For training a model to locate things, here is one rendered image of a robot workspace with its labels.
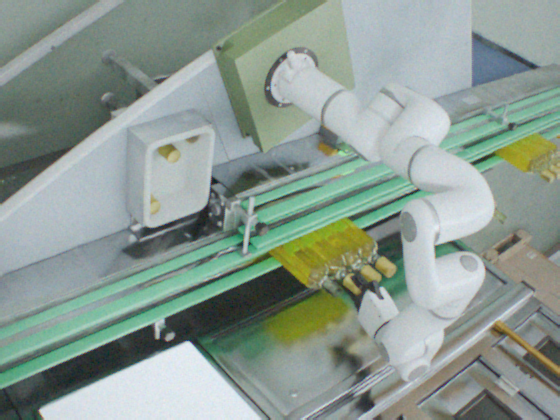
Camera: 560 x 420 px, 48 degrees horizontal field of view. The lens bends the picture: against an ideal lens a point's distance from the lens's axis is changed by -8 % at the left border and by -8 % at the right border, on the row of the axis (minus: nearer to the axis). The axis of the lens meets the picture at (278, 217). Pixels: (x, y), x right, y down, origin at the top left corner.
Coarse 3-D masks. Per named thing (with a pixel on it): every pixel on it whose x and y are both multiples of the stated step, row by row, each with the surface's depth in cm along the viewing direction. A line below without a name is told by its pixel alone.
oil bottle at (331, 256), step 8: (312, 232) 170; (304, 240) 168; (312, 240) 168; (320, 240) 168; (312, 248) 166; (320, 248) 166; (328, 248) 166; (320, 256) 164; (328, 256) 164; (336, 256) 164; (328, 264) 162; (336, 264) 162; (344, 264) 164; (336, 272) 163
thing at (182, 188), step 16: (208, 128) 144; (160, 144) 137; (176, 144) 150; (192, 144) 152; (208, 144) 148; (160, 160) 150; (192, 160) 154; (208, 160) 150; (144, 176) 140; (160, 176) 152; (176, 176) 156; (192, 176) 156; (208, 176) 152; (144, 192) 143; (160, 192) 155; (176, 192) 158; (192, 192) 158; (208, 192) 155; (144, 208) 145; (160, 208) 153; (176, 208) 154; (192, 208) 155; (160, 224) 151
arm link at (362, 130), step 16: (336, 96) 139; (352, 96) 139; (384, 96) 133; (336, 112) 138; (352, 112) 136; (368, 112) 134; (384, 112) 132; (400, 112) 132; (336, 128) 138; (352, 128) 134; (368, 128) 133; (384, 128) 132; (352, 144) 135; (368, 144) 133; (368, 160) 136
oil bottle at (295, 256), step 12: (276, 252) 167; (288, 252) 164; (300, 252) 164; (312, 252) 164; (288, 264) 165; (300, 264) 161; (312, 264) 161; (324, 264) 161; (300, 276) 163; (312, 276) 159; (324, 276) 160; (312, 288) 161
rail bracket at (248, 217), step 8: (232, 200) 154; (232, 208) 154; (240, 208) 153; (248, 208) 149; (248, 216) 150; (256, 216) 151; (248, 224) 150; (256, 224) 149; (264, 224) 148; (248, 232) 153; (256, 232) 149; (264, 232) 148; (248, 240) 155; (248, 256) 157
